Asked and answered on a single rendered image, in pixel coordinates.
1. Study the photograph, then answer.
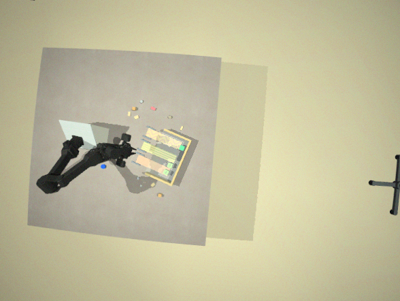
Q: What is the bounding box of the pale yellow striped strip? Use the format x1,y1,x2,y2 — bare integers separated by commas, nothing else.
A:
141,142,156,154

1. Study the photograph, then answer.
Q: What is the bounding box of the pale yellow strip with purple zigzag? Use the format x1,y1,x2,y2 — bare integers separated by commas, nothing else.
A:
146,128,161,141

